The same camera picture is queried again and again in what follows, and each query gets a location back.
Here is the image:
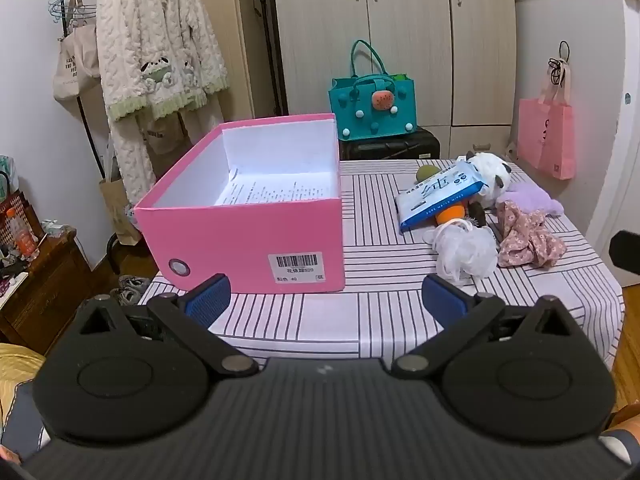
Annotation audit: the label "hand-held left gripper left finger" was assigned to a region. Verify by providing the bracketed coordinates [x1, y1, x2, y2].
[75, 274, 260, 377]

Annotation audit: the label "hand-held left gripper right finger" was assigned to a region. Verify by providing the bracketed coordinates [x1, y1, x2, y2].
[391, 274, 576, 380]

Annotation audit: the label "white bath loofah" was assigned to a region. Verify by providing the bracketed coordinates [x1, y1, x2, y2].
[422, 219, 498, 286]

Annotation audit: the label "pink cardboard box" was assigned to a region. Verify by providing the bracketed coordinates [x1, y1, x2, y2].
[134, 113, 346, 295]

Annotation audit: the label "orange carrot toy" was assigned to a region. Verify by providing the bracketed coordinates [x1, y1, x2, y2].
[434, 204, 468, 225]

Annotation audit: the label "pink floral cloth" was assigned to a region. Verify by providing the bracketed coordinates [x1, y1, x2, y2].
[495, 200, 567, 268]

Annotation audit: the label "blue white wet wipes packet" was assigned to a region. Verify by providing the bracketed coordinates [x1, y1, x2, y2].
[395, 157, 488, 233]

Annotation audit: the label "purple fluffy cloth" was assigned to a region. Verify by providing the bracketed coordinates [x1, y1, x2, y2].
[505, 177, 565, 217]

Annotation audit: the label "white panda plush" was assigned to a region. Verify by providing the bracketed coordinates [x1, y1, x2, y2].
[465, 151, 512, 208]

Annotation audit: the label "striped tablecloth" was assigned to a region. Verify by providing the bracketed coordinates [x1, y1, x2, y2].
[137, 157, 626, 361]

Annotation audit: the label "grey sneaker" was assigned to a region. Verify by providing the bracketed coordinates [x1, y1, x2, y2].
[111, 275, 151, 307]

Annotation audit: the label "brown paper bag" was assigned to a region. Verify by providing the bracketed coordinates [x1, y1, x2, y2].
[98, 175, 143, 247]

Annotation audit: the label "printed paper sheet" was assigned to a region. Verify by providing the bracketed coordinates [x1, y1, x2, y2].
[215, 169, 339, 206]

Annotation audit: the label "pink shopping bag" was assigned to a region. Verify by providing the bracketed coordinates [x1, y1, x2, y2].
[516, 60, 576, 181]

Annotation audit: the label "wooden nightstand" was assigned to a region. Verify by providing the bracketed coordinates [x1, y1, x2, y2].
[0, 227, 108, 356]

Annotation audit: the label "black hard suitcase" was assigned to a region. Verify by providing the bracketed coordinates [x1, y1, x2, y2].
[339, 127, 442, 162]

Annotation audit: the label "orange drink bottle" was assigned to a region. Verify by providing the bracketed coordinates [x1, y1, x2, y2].
[6, 207, 40, 261]

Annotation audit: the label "yellow quilted blanket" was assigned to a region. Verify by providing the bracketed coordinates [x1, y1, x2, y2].
[0, 342, 46, 441]

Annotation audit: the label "black clothes rack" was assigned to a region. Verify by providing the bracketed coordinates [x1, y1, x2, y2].
[60, 0, 121, 273]

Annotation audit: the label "teal felt handbag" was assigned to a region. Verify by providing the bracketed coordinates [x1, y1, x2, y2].
[328, 39, 418, 142]

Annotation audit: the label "brown woven basket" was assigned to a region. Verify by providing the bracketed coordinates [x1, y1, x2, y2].
[0, 190, 46, 261]

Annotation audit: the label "white refrigerator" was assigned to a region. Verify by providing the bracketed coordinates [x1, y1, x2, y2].
[512, 0, 640, 288]

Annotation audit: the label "beige wardrobe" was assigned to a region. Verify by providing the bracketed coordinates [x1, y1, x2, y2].
[227, 0, 518, 161]

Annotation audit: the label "beige canvas tote bag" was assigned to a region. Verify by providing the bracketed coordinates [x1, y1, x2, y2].
[52, 0, 101, 106]

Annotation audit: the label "white fluffy cardigan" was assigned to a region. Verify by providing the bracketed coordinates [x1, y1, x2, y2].
[95, 0, 230, 122]

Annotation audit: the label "black hair ties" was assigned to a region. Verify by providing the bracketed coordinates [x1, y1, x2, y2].
[547, 40, 572, 86]

